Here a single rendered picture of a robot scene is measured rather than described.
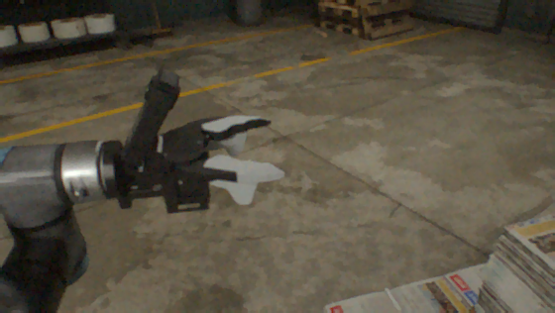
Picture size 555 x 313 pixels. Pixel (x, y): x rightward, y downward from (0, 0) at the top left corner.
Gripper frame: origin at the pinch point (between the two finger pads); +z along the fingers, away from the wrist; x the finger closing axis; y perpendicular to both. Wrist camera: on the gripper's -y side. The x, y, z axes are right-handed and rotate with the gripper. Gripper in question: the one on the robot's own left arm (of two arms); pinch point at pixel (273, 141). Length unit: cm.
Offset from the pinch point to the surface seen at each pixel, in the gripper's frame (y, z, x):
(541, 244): 15.7, 38.9, 10.2
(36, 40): 164, -228, -497
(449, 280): 67, 54, -18
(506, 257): 20.8, 36.5, 8.0
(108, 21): 157, -143, -535
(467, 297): 66, 56, -11
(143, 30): 201, -112, -617
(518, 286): 22.9, 36.6, 12.2
